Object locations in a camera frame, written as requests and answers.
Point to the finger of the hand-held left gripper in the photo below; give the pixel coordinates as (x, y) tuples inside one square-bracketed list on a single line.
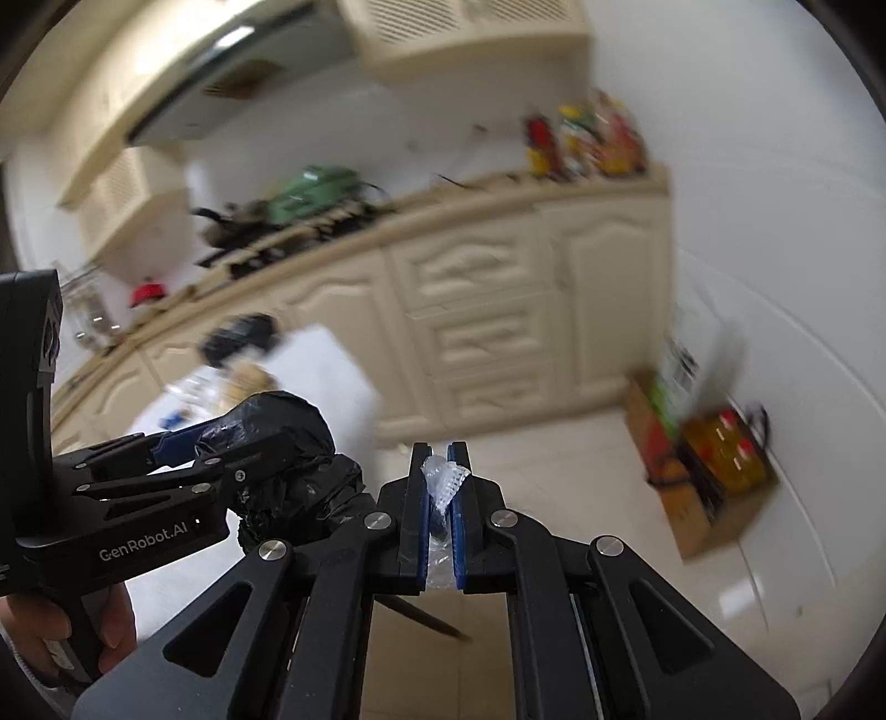
[(183, 446), (138, 493)]

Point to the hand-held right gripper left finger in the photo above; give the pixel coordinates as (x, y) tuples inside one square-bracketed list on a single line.
[(413, 526)]

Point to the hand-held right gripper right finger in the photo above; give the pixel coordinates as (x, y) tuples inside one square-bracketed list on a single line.
[(458, 533)]

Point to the clear plastic wrapper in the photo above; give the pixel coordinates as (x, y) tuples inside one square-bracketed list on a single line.
[(443, 478)]

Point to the black plastic bag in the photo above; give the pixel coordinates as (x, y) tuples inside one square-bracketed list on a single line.
[(291, 436)]

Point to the person's left hand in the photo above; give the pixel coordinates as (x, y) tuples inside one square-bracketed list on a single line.
[(116, 623)]

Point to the dark crumpled object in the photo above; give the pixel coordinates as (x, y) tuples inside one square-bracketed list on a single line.
[(239, 339)]

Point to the red cloth item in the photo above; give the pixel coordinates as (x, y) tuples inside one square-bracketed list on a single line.
[(147, 293)]

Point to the red bag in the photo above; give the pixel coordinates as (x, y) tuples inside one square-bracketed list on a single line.
[(657, 450)]

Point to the dark wok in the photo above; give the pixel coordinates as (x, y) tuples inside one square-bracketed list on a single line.
[(232, 221)]

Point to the brown cardboard box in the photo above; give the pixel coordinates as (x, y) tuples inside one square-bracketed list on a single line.
[(692, 526)]

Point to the black gas stove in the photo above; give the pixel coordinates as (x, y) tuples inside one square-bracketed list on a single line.
[(297, 239)]

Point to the cream kitchen base cabinet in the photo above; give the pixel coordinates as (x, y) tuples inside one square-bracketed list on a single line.
[(484, 291)]

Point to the white and green carton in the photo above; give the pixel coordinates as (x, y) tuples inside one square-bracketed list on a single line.
[(675, 377)]

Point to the cooking oil bottle red cap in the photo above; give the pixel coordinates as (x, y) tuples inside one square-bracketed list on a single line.
[(746, 471), (709, 443)]

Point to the green kitchen appliance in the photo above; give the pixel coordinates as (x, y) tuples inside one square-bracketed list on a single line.
[(311, 194)]

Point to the steel range hood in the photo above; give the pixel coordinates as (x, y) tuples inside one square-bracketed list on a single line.
[(228, 62)]

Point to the red and yellow seasoning bottle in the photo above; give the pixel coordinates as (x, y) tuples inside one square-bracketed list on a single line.
[(541, 145)]

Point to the green and white seasoning packet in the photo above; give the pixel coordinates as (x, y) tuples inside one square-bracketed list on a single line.
[(579, 138)]

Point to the cream slatted wall cabinet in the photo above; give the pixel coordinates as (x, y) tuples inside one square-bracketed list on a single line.
[(124, 201), (471, 34)]

